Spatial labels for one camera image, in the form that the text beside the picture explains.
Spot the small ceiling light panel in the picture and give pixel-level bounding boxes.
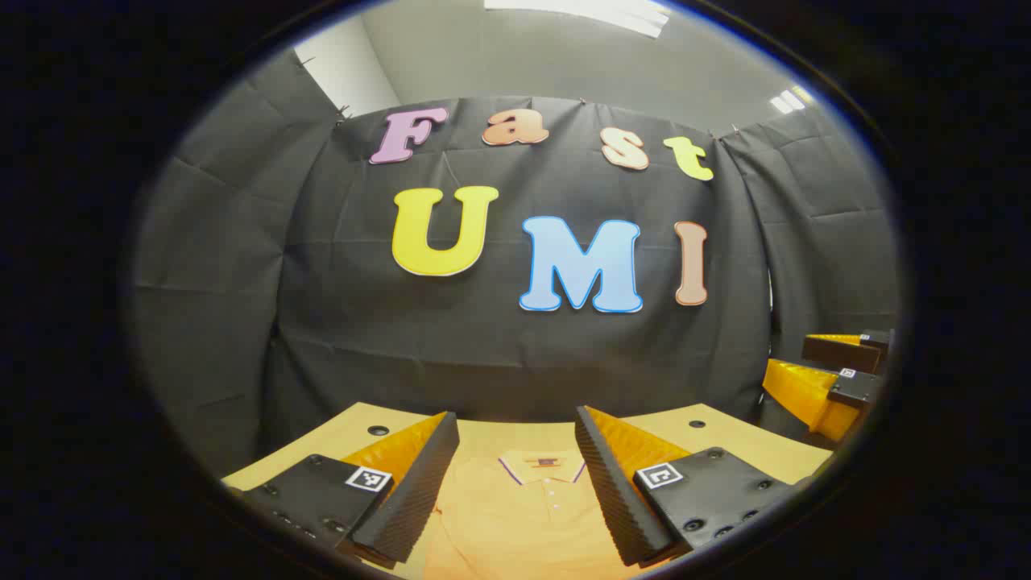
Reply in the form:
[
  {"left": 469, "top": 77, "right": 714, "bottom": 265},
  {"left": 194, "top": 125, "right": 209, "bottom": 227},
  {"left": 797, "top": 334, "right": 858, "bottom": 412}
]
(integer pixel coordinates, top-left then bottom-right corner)
[{"left": 769, "top": 85, "right": 815, "bottom": 114}]

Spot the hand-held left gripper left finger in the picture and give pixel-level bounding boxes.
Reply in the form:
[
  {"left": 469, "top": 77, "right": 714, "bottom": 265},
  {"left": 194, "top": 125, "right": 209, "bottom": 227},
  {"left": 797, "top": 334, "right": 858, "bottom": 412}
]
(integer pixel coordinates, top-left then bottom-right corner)
[{"left": 228, "top": 412, "right": 461, "bottom": 570}]

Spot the orange T-shirt with striped collar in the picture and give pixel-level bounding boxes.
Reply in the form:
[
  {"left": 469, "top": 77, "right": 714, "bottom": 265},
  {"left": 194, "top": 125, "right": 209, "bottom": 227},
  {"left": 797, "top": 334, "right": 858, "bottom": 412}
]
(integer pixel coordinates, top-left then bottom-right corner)
[{"left": 419, "top": 449, "right": 645, "bottom": 580}]

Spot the black backdrop cloth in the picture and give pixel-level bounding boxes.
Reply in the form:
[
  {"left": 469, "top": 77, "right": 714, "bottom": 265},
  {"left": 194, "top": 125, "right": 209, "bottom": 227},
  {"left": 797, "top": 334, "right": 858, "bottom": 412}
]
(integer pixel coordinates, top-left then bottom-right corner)
[{"left": 133, "top": 50, "right": 901, "bottom": 476}]

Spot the long ceiling light panel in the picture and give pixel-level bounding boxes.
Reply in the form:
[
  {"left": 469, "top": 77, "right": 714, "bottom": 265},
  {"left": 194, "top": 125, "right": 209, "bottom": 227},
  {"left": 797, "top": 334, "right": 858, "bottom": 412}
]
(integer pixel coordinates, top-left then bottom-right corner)
[{"left": 483, "top": 0, "right": 671, "bottom": 38}]

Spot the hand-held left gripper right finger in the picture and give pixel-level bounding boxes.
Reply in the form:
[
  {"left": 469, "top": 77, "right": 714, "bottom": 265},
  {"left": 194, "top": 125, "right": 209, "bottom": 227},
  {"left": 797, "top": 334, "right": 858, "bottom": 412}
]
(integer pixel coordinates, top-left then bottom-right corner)
[{"left": 574, "top": 405, "right": 810, "bottom": 568}]

